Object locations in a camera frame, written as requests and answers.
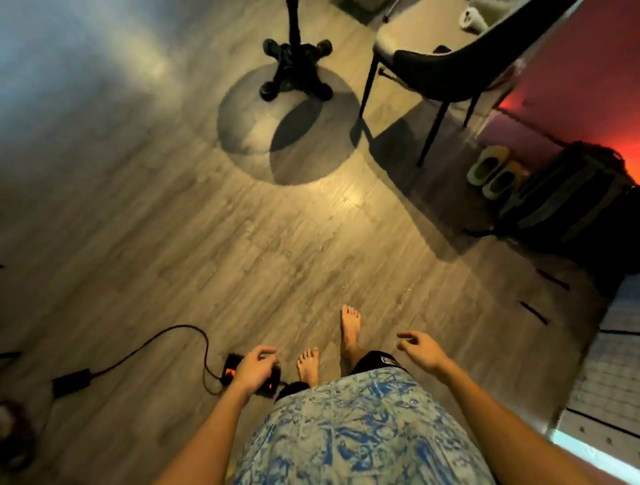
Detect person's left hand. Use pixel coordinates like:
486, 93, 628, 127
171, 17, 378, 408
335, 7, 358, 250
232, 346, 279, 398

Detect person's right hand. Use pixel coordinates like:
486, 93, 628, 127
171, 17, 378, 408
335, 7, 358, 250
396, 331, 454, 377

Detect person's right forearm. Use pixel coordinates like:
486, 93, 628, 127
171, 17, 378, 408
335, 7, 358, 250
434, 360, 608, 485

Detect person's left forearm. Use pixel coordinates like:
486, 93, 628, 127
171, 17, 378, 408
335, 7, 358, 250
154, 385, 261, 485

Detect black shorts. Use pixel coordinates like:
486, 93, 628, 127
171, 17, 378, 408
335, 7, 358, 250
274, 351, 407, 402

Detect black power strip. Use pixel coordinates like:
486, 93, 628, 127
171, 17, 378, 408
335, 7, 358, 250
220, 353, 282, 399

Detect person's left foot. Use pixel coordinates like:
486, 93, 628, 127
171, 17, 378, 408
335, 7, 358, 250
297, 348, 321, 388

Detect person's foot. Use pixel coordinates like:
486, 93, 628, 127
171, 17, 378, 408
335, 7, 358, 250
297, 348, 321, 388
340, 305, 370, 373

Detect person's right foot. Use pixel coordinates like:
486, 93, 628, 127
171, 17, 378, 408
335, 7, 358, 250
340, 305, 370, 373

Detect blue and white patterned shirt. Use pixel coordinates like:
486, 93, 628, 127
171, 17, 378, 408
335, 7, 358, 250
231, 369, 497, 485

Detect pale green slipper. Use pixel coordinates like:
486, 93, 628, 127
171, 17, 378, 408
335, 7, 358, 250
482, 161, 529, 201
466, 145, 510, 187

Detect black power adapter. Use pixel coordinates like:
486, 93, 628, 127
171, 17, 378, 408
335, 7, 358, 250
52, 369, 94, 399

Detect white quilted mattress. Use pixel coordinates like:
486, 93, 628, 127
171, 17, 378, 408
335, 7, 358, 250
549, 274, 640, 473

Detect black backpack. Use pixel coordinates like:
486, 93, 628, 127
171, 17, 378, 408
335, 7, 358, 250
464, 141, 639, 251

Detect black chair with cream seat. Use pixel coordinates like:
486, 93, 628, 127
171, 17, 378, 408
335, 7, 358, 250
358, 0, 577, 169

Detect black wheeled stand base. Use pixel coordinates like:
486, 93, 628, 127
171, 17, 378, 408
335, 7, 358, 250
259, 0, 335, 103

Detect white paper roll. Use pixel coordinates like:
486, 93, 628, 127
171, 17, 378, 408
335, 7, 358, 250
459, 6, 490, 35

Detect black power cable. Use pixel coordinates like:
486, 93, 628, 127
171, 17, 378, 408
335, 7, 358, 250
89, 325, 225, 396

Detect black strap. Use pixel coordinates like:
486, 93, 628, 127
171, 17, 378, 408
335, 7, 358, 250
536, 268, 571, 292
518, 300, 550, 326

